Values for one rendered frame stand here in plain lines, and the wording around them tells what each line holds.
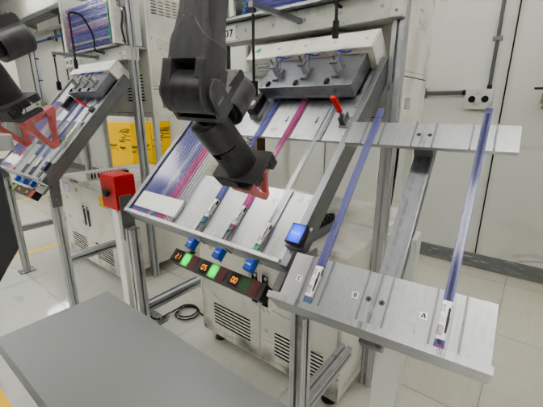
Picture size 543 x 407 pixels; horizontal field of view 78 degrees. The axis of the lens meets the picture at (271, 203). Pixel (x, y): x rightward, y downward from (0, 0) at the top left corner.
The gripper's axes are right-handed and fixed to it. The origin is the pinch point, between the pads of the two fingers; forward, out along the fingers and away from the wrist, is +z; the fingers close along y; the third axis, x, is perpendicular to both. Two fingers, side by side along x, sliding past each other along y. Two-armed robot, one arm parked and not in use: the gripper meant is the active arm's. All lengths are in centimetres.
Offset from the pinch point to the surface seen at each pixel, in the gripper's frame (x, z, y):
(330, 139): -32.0, 20.0, 6.4
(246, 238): 2.8, 20.2, 16.3
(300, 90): -47, 15, 22
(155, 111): -64, 40, 146
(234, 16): -72, 1, 57
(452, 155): -139, 152, 5
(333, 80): -49, 14, 11
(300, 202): -10.8, 20.2, 6.0
